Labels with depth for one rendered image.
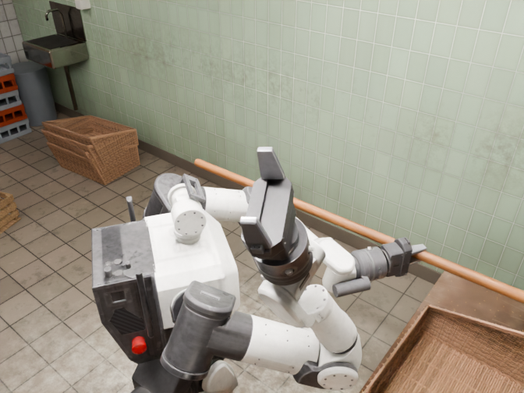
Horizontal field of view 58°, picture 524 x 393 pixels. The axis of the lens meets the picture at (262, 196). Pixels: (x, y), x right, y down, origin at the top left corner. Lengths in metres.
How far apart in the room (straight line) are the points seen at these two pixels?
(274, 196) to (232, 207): 0.64
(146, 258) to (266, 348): 0.31
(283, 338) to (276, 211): 0.37
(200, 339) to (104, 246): 0.33
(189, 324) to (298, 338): 0.22
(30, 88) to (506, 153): 4.15
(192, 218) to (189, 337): 0.23
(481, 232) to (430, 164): 0.46
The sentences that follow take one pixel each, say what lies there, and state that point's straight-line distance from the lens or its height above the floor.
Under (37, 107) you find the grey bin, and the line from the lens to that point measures 5.21.
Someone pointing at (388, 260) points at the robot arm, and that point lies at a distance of 1.31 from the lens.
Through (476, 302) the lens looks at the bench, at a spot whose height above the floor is 0.58.
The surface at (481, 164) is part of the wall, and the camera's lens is 2.63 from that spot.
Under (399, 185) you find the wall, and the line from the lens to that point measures 2.86.
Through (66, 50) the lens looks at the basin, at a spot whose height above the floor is 0.85.
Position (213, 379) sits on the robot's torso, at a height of 0.99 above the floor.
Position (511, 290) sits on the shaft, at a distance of 1.35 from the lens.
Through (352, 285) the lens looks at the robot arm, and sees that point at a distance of 1.26.
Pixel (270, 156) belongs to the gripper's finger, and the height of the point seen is 1.76.
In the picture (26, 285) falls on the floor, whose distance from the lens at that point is 3.27.
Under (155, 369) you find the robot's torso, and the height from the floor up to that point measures 1.06.
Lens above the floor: 2.06
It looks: 34 degrees down
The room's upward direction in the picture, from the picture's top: straight up
